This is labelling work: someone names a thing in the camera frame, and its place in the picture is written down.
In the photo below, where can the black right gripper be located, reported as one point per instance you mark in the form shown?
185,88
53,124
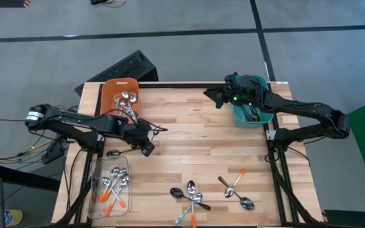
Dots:
246,92

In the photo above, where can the black floor tape strip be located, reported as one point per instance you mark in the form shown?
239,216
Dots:
106,36
262,47

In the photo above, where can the clear glass cup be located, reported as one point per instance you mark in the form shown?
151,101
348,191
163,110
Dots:
119,161

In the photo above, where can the orange plastic bin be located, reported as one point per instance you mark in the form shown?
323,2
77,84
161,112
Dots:
106,95

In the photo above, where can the polished all-metal spoon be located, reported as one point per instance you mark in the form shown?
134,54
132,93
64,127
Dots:
123,103
133,98
247,203
125,94
112,153
176,192
117,101

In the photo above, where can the black perforated case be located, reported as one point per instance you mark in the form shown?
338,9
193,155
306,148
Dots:
128,68

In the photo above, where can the yellow white bag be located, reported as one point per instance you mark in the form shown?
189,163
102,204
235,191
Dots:
14,218

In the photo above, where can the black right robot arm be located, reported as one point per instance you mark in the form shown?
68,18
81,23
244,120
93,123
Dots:
296,106

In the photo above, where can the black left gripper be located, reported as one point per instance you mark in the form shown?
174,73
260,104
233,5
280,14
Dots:
138,133

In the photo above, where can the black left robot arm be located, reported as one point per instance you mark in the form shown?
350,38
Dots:
74,122

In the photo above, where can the black power brick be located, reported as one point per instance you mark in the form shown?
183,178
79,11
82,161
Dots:
52,152

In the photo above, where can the black orange-trimmed case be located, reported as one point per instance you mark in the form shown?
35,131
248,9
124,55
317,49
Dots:
353,220

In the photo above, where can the teal plastic bin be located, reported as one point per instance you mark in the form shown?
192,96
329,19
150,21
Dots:
238,118

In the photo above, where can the white metal bracket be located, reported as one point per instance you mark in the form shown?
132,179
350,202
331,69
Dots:
270,134

